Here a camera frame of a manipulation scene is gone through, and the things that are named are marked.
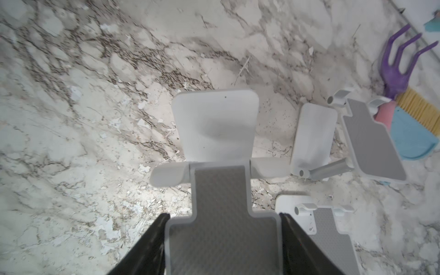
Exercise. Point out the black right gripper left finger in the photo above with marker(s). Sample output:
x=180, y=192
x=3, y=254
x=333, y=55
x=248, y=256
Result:
x=147, y=256

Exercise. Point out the purple pink toy rake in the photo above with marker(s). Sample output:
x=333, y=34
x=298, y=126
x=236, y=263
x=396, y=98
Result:
x=397, y=86

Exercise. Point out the white grey phone stand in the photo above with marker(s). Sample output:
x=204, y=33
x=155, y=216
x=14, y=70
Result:
x=319, y=223

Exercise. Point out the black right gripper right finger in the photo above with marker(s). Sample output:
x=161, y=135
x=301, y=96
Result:
x=301, y=256

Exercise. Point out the blue toy brush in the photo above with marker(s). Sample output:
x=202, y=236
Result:
x=415, y=128

